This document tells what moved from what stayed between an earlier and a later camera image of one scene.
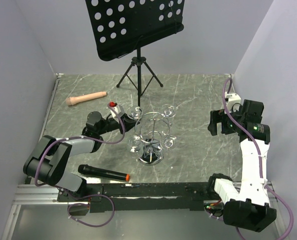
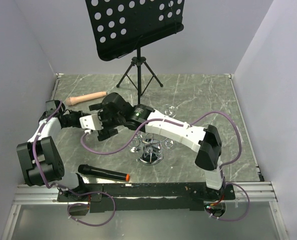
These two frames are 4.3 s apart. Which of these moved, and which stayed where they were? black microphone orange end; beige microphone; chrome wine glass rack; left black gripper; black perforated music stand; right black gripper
Moved: left black gripper; right black gripper
Stayed: chrome wine glass rack; black microphone orange end; beige microphone; black perforated music stand
